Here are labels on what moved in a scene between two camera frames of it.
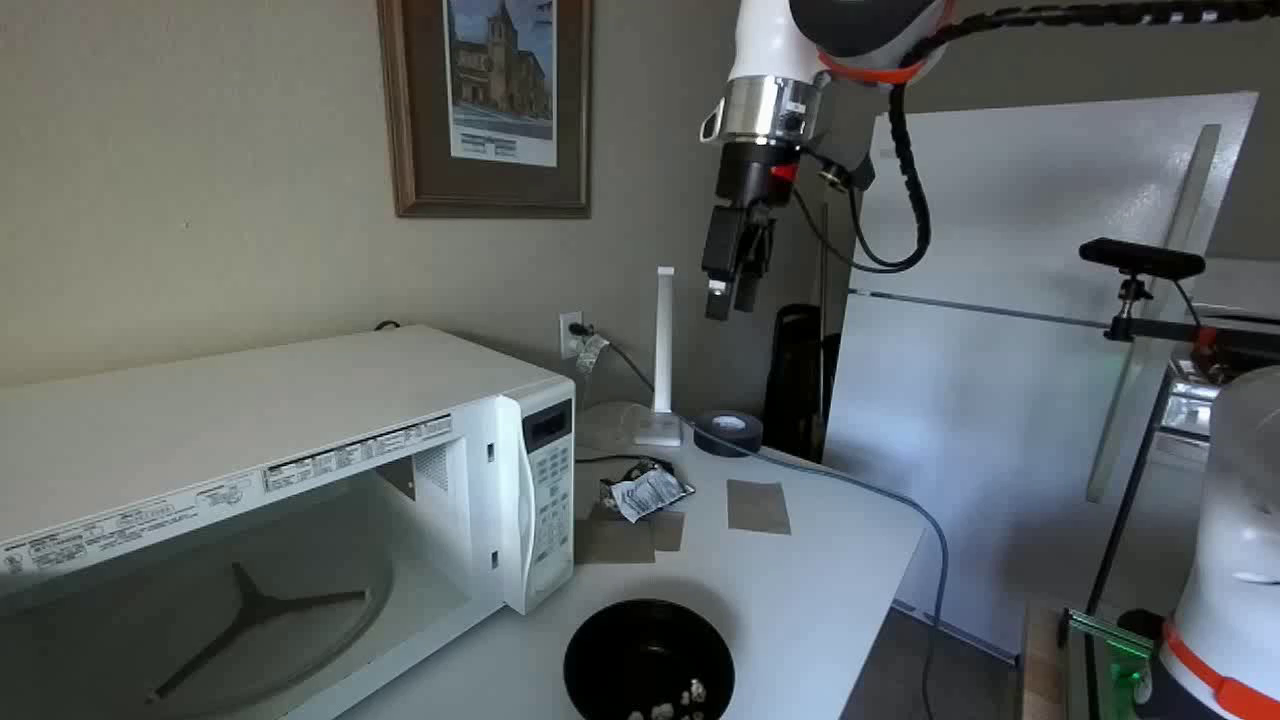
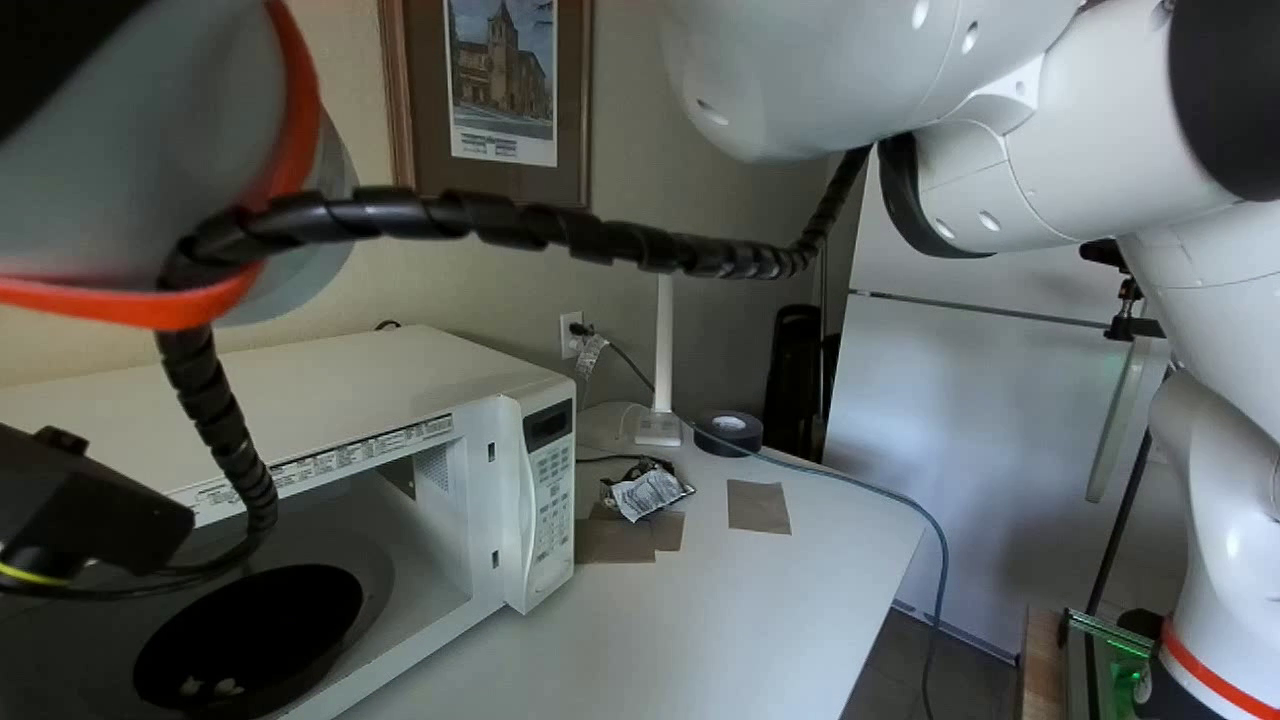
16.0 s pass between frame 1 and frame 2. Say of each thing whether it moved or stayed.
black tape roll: stayed
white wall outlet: stayed
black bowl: moved
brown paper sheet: stayed
